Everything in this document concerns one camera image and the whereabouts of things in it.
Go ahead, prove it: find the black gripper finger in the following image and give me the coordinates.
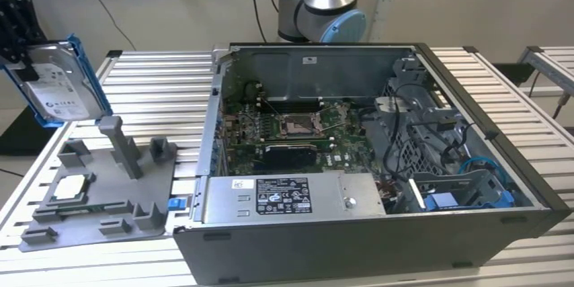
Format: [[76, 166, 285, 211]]
[[18, 43, 39, 81]]

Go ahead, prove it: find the hard disk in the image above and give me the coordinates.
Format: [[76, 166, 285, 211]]
[[0, 33, 114, 130]]

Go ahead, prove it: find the grey metal disk bay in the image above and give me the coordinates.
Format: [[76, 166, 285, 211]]
[[406, 168, 515, 212]]

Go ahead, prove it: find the black stand with base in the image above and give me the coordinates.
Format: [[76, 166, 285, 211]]
[[0, 0, 68, 157]]

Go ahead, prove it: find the silver CPU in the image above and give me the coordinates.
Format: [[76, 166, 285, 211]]
[[51, 175, 92, 201]]

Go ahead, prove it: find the green RAM stick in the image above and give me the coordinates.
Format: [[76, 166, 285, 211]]
[[48, 201, 127, 213]]

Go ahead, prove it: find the grey parts rack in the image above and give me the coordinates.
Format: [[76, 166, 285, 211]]
[[18, 115, 180, 253]]

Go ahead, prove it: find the thin metal locking lever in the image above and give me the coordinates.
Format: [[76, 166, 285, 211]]
[[265, 98, 283, 116]]

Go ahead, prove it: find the silver power supply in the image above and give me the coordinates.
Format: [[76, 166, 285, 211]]
[[200, 171, 387, 226]]

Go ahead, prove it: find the black RAM slot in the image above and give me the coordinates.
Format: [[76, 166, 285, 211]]
[[258, 95, 325, 106], [258, 135, 335, 145]]

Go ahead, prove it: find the CPU socket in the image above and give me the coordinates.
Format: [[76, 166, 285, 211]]
[[281, 112, 322, 140]]

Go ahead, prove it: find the black graphics card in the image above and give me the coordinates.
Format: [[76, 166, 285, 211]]
[[262, 144, 318, 169]]

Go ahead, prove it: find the metal socket cover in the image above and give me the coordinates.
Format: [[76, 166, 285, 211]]
[[315, 103, 351, 130]]

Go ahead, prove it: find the green motherboard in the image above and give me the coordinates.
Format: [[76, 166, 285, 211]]
[[222, 98, 382, 177]]

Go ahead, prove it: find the open black PC case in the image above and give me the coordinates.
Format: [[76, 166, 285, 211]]
[[172, 42, 573, 286]]

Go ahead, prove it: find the black box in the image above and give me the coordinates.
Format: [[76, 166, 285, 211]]
[[493, 62, 534, 88]]

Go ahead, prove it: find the metal slat side table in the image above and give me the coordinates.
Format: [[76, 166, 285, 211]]
[[518, 45, 574, 95]]

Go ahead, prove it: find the thin black wall wire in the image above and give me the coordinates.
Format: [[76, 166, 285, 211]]
[[71, 0, 138, 51]]

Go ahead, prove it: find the black wire with connector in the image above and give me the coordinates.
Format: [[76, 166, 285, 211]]
[[439, 119, 479, 167]]

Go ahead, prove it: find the blue plastic bracket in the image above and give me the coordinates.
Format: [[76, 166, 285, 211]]
[[423, 194, 466, 210]]

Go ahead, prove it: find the blue wire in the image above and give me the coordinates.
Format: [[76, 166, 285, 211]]
[[461, 155, 510, 194]]

